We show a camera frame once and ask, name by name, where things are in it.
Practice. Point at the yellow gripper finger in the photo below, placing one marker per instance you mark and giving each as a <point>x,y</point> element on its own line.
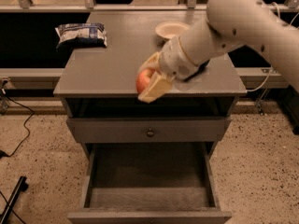
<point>151,64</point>
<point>158,86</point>

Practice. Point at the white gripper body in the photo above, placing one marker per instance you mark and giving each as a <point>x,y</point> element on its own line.
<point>173,60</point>

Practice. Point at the red apple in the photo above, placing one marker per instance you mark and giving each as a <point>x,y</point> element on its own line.
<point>143,79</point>

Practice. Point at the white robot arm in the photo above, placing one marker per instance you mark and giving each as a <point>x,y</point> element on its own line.
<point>226,26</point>

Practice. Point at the closed grey top drawer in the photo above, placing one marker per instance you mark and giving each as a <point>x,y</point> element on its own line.
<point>135,130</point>

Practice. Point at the round drawer knob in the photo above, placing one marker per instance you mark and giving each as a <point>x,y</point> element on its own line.
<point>150,132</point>

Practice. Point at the grey wooden drawer cabinet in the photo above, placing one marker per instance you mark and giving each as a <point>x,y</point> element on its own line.
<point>99,88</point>

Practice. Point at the open grey middle drawer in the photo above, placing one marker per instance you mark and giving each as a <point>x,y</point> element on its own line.
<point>149,184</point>

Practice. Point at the white paper bowl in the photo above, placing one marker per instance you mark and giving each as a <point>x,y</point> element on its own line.
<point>167,30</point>

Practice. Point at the blue white chip bag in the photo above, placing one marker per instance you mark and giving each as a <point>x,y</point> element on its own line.
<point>82,35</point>

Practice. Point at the black metal stand leg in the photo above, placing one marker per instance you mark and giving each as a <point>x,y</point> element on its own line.
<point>21,186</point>

